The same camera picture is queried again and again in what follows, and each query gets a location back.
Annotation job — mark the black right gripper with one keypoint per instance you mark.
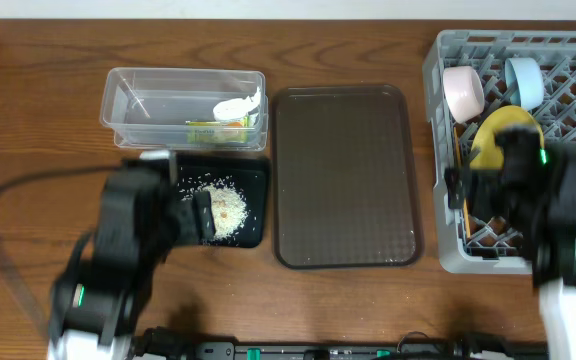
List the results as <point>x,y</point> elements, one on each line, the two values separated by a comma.
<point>468,187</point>

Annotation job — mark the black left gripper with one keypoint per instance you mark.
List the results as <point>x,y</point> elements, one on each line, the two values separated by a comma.
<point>188,220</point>

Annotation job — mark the rice leftovers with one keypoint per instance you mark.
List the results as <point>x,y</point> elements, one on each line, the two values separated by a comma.
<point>229,207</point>

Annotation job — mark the yellow plate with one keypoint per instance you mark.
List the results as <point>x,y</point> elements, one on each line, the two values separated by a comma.
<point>489,155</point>

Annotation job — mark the pink bowl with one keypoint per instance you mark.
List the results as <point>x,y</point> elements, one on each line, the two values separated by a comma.
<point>463,93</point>

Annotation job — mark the pandan cake wrapper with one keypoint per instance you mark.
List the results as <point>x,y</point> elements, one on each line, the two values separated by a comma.
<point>215,132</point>

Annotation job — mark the blue bowl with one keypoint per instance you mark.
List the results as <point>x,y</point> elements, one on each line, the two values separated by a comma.
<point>524,82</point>

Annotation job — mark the white tissue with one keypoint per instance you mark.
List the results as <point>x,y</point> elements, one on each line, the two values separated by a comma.
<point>237,108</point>

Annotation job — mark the wooden chopstick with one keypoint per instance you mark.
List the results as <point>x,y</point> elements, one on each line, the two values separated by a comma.
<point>458,148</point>
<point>466,220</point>

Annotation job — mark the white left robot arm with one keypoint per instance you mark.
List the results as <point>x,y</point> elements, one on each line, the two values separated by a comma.
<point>107,283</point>

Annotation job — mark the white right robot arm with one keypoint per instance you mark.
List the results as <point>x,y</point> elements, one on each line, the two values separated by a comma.
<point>534,191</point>

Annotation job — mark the grey dishwasher rack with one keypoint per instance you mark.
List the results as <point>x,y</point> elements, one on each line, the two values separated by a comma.
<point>492,248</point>

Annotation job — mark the black tray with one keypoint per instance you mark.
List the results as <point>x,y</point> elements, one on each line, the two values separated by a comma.
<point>251,175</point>

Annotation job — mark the brown serving tray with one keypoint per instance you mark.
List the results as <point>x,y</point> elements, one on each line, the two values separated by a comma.
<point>345,188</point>

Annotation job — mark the clear plastic bin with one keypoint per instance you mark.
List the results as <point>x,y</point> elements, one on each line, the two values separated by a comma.
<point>148,107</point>

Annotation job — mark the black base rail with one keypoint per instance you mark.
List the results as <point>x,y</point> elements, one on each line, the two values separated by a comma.
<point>318,351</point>

